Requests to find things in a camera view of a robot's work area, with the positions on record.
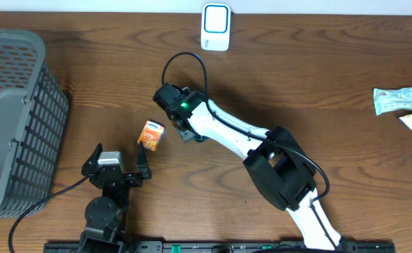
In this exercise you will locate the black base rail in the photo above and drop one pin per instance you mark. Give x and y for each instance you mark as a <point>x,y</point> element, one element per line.
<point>241,247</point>

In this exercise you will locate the orange tissue pack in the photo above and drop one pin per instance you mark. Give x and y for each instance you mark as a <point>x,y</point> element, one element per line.
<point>151,135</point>

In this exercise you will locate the grey plastic mesh basket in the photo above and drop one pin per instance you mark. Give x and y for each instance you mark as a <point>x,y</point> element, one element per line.
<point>34,114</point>

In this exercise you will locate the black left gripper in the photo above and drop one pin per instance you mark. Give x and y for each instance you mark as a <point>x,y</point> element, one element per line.
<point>135,180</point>

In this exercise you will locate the teal plastic bottle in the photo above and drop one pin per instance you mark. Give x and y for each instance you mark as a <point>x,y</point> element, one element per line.
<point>190,136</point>

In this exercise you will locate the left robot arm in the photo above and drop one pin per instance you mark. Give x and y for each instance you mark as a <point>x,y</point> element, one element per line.
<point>106,215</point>

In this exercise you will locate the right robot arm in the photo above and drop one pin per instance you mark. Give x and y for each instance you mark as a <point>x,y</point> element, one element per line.
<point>278,167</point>

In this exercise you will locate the white barcode scanner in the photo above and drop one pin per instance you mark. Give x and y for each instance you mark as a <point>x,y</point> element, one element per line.
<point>215,27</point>

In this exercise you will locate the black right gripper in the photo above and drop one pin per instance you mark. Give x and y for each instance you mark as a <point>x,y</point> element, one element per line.
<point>190,135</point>

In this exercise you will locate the pale green wipes pack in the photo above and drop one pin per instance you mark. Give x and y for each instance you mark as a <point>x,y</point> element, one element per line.
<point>387,100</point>

